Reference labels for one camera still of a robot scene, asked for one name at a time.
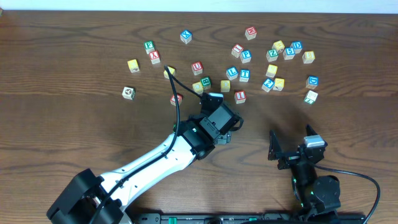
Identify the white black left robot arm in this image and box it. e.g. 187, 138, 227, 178
46, 118, 237, 223

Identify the blue D wooden block right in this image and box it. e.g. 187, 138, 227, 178
305, 76, 319, 90

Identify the blue P wooden block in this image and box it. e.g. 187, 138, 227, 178
240, 50, 252, 63

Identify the blue L wooden block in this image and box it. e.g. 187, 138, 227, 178
226, 66, 239, 80

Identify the white green wooden block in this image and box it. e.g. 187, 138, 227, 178
304, 90, 318, 105

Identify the yellow block beside B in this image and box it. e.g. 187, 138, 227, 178
192, 82, 204, 95

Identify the green F wooden block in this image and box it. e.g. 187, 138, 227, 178
144, 40, 155, 54

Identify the yellow block mid right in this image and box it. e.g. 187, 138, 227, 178
266, 64, 278, 78

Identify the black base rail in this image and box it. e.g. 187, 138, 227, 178
130, 212, 366, 224

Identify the red A wooden block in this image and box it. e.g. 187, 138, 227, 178
170, 93, 183, 106

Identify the yellow block beside 2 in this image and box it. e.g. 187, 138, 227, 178
273, 78, 285, 91

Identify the yellow wooden block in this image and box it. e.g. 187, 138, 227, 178
127, 59, 140, 73
164, 66, 176, 79

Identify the green B wooden block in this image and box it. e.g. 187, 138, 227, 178
200, 77, 211, 90

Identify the blue d wooden block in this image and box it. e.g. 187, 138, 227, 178
290, 41, 303, 54
305, 76, 319, 90

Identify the blue T wooden block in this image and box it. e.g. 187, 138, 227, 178
239, 69, 251, 82

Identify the blue 5 wooden block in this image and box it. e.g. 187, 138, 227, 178
283, 47, 295, 60

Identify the blue D wooden block upper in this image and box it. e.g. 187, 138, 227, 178
290, 41, 303, 54

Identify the red block top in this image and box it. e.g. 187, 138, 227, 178
245, 26, 257, 40

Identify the red Y wooden block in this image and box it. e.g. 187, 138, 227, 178
149, 50, 160, 64

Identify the blue X wooden block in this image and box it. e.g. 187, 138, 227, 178
180, 30, 192, 44

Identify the red i wooden block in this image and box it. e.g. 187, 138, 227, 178
234, 90, 246, 104
231, 44, 244, 58

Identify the yellow block top right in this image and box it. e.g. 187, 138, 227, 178
272, 40, 285, 54

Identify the red U wooden block upper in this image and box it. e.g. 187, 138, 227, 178
192, 61, 203, 75

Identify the yellow block centre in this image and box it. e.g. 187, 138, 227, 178
220, 80, 231, 93

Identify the yellow wooden block left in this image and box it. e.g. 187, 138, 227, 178
127, 59, 140, 73

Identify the blue 2 wooden block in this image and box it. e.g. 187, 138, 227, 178
261, 78, 275, 92

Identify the yellow block far right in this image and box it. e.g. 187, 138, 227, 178
302, 51, 315, 64

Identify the green Z wooden block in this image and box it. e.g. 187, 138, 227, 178
266, 49, 279, 62

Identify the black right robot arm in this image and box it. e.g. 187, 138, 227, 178
268, 125, 341, 222

